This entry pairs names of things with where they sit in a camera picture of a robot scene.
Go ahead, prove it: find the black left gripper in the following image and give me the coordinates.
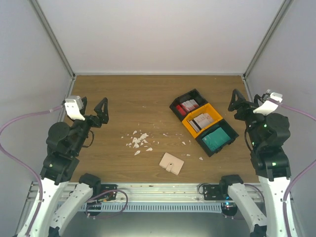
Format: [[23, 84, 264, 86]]
[[71, 96, 109, 154]]

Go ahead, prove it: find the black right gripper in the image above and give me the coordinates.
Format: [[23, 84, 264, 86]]
[[227, 89, 264, 148]]

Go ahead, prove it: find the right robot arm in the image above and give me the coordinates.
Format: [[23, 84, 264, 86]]
[[218, 89, 298, 237]]

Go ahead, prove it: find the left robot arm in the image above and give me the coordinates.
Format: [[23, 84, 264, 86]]
[[17, 96, 109, 237]]

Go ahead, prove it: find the black bin with teal cards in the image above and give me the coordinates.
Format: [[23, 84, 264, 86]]
[[196, 119, 239, 157]]

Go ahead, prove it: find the teal card stack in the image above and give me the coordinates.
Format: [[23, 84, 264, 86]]
[[202, 128, 230, 152]]

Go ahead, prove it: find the white striped card stack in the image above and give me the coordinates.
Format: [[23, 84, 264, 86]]
[[189, 113, 214, 132]]

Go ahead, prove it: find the red white card stack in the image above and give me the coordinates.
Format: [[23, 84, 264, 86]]
[[176, 99, 199, 116]]

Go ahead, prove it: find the black bin with red cards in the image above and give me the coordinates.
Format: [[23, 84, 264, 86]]
[[169, 89, 207, 121]]

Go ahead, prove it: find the yellow storage bin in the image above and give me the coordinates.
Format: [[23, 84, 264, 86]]
[[182, 103, 223, 138]]

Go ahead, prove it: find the left circuit board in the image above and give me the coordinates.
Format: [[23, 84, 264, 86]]
[[85, 201, 102, 219]]

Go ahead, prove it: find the circuit board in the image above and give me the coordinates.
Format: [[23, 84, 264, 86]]
[[221, 201, 238, 219], [85, 201, 102, 219]]

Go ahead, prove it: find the right circuit board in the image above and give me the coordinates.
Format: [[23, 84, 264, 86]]
[[221, 201, 238, 219]]

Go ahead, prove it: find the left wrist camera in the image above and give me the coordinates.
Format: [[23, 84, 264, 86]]
[[64, 96, 85, 121]]

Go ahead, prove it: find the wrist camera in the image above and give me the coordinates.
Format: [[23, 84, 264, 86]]
[[64, 96, 85, 121], [254, 89, 283, 116]]

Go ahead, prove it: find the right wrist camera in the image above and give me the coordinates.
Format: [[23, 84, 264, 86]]
[[254, 89, 283, 116]]

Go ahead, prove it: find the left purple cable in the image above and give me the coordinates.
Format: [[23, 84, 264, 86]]
[[0, 105, 66, 237]]

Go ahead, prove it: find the purple cable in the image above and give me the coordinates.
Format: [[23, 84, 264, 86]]
[[276, 102, 316, 237], [0, 105, 66, 237]]

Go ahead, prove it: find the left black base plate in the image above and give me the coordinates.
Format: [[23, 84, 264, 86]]
[[88, 184, 118, 202]]

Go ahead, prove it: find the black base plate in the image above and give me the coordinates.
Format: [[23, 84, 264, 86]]
[[202, 184, 229, 201], [88, 184, 118, 202]]

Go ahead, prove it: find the aluminium front rail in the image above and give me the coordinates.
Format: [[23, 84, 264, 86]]
[[27, 182, 266, 204]]

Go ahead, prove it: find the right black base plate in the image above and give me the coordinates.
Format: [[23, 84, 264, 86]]
[[202, 184, 229, 201]]

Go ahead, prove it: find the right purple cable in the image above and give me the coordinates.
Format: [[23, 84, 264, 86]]
[[276, 102, 316, 237]]

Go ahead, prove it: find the grey slotted cable duct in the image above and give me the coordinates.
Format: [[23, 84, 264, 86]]
[[79, 202, 222, 213]]

